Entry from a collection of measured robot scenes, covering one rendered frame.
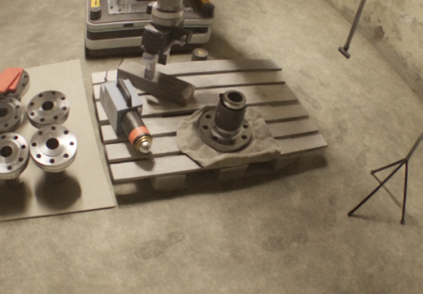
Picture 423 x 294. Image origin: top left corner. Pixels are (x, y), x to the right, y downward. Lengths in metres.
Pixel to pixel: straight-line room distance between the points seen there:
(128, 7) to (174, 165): 1.25
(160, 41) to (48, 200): 0.97
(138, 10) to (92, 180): 1.23
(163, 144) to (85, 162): 0.43
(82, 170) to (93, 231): 0.36
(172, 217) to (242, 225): 0.34
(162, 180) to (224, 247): 0.43
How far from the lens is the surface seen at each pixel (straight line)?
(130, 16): 2.66
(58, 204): 1.92
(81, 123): 2.27
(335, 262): 2.05
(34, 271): 1.77
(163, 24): 1.98
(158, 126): 2.09
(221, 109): 1.96
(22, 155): 1.82
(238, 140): 2.05
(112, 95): 1.99
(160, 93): 2.24
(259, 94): 2.46
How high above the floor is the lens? 1.59
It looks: 43 degrees down
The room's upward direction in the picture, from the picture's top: 16 degrees clockwise
